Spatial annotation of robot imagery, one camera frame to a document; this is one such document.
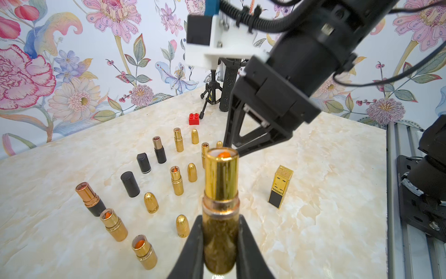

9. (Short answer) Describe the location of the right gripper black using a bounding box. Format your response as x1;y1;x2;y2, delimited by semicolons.
224;56;321;157

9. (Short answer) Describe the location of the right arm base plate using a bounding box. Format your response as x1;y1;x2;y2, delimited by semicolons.
397;155;446;242

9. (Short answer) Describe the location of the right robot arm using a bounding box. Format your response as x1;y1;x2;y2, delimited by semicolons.
220;1;395;156

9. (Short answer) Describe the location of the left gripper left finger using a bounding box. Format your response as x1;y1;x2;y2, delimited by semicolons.
167;215;204;279

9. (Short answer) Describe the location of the red small block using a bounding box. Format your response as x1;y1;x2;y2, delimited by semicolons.
188;113;200;126

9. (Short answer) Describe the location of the square gold black lipstick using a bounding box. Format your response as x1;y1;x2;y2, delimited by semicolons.
268;165;294;209

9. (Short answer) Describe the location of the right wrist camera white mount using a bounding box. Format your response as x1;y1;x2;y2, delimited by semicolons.
185;1;268;70

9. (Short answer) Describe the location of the black lipstick cap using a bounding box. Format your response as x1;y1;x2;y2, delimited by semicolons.
137;153;152;174

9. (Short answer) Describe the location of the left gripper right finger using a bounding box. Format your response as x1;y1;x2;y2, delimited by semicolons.
236;215;275;279

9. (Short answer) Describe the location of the aluminium front rail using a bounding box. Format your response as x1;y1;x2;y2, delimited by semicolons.
386;115;446;279

